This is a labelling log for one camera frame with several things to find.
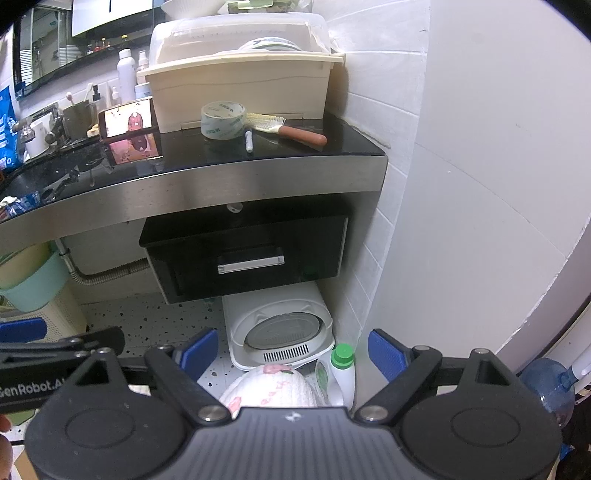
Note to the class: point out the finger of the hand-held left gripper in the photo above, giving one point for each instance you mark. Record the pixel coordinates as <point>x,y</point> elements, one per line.
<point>97,339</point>
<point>23,330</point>

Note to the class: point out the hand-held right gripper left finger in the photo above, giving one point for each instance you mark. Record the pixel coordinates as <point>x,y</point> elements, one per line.
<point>201,350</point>

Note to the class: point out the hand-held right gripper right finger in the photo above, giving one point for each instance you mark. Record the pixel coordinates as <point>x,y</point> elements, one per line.
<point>385,353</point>

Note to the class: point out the black drawer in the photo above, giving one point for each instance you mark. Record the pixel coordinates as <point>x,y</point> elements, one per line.
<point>194,263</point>

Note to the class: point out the person's left hand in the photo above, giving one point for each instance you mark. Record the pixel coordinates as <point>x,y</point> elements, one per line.
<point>3,422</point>

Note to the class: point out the white laundry basket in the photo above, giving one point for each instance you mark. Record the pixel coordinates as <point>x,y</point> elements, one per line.
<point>64,314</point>

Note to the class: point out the green plastic basin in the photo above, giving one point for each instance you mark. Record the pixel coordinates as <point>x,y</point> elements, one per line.
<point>37,288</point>

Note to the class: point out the white bottle with green cap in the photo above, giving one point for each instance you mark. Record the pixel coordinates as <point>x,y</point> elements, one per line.
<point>344,383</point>

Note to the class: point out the beige plastic basin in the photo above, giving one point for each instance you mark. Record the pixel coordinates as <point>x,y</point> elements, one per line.
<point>18,267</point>

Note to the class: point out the white litter box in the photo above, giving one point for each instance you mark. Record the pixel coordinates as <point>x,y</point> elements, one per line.
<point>277,304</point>

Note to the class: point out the blue water jug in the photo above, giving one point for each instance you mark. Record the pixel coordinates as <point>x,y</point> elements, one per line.
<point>545,383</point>

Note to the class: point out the black counter with steel edge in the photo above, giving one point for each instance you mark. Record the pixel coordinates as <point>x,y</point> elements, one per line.
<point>277,184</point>

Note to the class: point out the white cup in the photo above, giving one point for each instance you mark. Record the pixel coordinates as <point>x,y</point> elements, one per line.
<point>36,145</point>

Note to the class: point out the blue packet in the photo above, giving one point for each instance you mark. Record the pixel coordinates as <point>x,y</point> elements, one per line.
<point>8,129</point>

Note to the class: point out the chrome faucet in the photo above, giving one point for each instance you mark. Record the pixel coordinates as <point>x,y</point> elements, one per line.
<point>53,124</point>

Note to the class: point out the white pen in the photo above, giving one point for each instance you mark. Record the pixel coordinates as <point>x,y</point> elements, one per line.
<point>249,142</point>

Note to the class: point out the metal cup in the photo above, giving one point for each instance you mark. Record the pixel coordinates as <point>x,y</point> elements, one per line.
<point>81,120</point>

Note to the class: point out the clear tape roll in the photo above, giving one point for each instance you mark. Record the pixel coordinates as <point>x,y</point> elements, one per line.
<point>221,132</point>

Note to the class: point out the smartphone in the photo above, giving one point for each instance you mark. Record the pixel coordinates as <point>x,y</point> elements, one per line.
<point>129,117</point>

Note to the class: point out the tall white bottle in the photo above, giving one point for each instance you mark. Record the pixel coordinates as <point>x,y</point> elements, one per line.
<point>124,76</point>

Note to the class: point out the beige dish rack with lid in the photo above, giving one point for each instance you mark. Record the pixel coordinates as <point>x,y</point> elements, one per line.
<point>240,87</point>

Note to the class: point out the white spray bottle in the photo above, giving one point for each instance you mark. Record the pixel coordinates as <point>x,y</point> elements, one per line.
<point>142,64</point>

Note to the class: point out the white plate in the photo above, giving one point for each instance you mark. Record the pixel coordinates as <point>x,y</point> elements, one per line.
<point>268,45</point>

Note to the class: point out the white bowl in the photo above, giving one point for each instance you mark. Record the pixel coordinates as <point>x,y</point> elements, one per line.
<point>194,8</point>

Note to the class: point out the wall mirror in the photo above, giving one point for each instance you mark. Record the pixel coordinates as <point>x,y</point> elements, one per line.
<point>46,50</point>

